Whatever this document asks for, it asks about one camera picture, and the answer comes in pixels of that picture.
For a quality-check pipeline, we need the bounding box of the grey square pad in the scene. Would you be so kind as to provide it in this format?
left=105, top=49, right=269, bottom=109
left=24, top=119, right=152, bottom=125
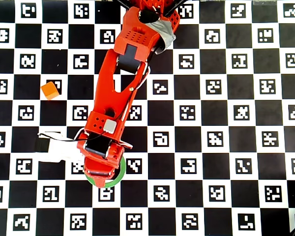
left=103, top=119, right=118, bottom=133

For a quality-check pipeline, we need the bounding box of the black white marker mat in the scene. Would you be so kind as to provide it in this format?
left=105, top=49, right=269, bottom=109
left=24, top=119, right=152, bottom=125
left=0, top=0, right=295, bottom=236

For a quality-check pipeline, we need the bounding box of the green ring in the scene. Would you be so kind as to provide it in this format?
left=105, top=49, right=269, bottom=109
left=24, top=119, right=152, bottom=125
left=85, top=156, right=126, bottom=189

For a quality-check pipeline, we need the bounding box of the orange cube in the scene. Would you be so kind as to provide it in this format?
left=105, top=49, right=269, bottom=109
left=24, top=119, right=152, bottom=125
left=40, top=81, right=59, bottom=101

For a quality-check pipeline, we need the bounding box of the thin black camera cable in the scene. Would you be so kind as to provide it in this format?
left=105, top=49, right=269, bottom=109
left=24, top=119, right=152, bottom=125
left=38, top=132, right=133, bottom=149

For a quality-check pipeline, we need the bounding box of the grey duct tape strip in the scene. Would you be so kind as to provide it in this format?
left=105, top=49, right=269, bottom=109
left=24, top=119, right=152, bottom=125
left=146, top=20, right=177, bottom=49

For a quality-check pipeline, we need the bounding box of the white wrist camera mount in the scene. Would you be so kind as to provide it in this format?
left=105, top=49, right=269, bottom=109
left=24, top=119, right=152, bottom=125
left=36, top=131, right=86, bottom=164

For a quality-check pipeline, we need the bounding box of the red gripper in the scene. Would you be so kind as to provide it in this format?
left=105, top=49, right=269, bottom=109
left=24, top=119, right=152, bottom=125
left=76, top=130, right=126, bottom=189

